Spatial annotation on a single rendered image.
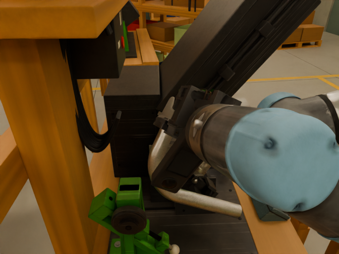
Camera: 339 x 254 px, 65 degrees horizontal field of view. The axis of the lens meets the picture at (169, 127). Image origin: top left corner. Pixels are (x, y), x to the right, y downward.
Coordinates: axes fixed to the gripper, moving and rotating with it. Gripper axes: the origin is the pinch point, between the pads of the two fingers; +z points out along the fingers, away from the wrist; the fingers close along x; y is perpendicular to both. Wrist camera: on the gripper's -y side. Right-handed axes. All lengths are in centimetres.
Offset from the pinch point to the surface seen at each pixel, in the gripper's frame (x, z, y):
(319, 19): -479, 646, 459
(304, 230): -73, 28, -16
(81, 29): 19.9, -13.2, 7.3
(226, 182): -39, 36, -11
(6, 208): 21.8, 2.2, -26.0
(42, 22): 24.5, -12.6, 6.0
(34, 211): 24, 159, -104
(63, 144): 17.2, 7.2, -12.2
